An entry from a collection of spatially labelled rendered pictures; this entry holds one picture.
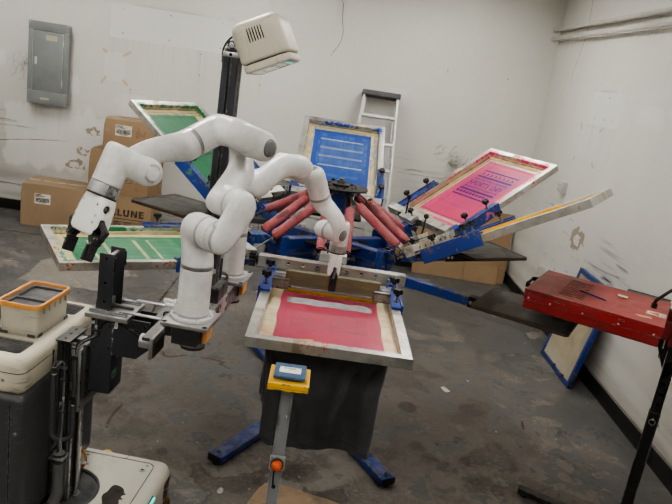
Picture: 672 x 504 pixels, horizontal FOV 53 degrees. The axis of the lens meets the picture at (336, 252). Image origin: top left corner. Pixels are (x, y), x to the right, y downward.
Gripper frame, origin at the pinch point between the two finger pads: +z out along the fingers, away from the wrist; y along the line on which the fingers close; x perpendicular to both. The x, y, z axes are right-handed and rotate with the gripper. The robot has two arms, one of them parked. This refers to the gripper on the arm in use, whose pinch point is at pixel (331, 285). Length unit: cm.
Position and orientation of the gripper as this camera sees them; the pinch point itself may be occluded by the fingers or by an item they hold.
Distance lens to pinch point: 286.7
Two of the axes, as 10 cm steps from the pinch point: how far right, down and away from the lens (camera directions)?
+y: 0.0, 2.7, -9.6
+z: -1.5, 9.5, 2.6
